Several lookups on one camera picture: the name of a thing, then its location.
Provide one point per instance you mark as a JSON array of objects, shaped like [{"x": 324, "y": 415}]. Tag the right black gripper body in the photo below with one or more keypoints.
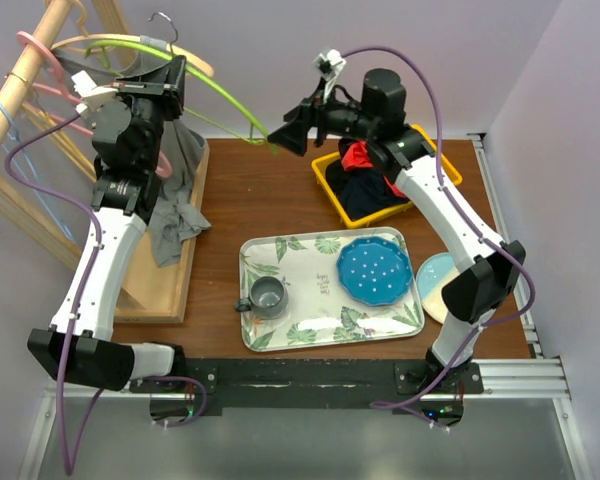
[{"x": 336, "y": 118}]

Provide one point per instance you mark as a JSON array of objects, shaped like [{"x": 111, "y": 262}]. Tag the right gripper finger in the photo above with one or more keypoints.
[
  {"x": 302, "y": 113},
  {"x": 292, "y": 135}
]

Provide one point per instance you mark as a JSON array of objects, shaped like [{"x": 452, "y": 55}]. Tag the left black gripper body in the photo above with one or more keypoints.
[{"x": 166, "y": 102}]

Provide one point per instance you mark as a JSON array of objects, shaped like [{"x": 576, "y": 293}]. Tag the green hanger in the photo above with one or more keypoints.
[{"x": 205, "y": 85}]

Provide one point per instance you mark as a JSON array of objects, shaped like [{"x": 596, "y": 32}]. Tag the red tank top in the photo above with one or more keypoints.
[{"x": 357, "y": 158}]

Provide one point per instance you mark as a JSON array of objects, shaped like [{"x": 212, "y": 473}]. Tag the black tank top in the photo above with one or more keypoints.
[{"x": 336, "y": 177}]

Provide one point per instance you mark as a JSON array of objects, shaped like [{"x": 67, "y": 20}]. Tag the dark navy maroon garment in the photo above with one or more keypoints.
[{"x": 366, "y": 192}]

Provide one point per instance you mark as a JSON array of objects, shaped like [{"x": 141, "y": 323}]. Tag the beige wooden hanger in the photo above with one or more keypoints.
[{"x": 113, "y": 20}]

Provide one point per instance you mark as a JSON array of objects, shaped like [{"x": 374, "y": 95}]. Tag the pink plastic hanger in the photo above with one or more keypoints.
[{"x": 55, "y": 69}]

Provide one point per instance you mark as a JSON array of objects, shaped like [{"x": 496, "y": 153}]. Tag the grey tank top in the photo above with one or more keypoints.
[{"x": 174, "y": 219}]

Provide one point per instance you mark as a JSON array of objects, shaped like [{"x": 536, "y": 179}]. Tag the yellow plastic hanger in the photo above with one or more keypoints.
[{"x": 43, "y": 121}]

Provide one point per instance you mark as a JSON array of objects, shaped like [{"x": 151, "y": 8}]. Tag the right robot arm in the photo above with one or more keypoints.
[{"x": 488, "y": 266}]

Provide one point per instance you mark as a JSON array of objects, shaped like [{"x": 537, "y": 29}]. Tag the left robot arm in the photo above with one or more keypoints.
[{"x": 128, "y": 117}]

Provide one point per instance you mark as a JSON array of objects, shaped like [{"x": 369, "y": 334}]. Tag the yellow plastic bin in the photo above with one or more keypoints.
[{"x": 320, "y": 165}]

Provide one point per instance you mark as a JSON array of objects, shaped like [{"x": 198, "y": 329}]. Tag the wooden clothes rack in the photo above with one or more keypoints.
[{"x": 150, "y": 294}]

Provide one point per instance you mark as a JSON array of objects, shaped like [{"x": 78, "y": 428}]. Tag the blue dotted plate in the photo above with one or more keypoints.
[{"x": 374, "y": 271}]

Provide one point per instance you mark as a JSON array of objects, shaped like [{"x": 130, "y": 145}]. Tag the grey mug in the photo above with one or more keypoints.
[{"x": 267, "y": 298}]

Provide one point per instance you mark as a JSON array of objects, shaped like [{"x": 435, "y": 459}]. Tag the cream and blue plate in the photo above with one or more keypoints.
[{"x": 435, "y": 273}]

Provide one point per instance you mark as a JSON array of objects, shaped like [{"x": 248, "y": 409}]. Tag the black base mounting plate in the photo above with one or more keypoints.
[{"x": 307, "y": 383}]

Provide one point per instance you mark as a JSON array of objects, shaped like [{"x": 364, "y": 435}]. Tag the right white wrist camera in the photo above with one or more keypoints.
[{"x": 330, "y": 63}]

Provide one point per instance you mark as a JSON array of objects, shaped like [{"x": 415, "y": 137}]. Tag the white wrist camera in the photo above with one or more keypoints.
[
  {"x": 91, "y": 95},
  {"x": 330, "y": 63}
]

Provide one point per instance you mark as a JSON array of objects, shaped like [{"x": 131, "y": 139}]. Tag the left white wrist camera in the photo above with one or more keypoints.
[{"x": 91, "y": 95}]

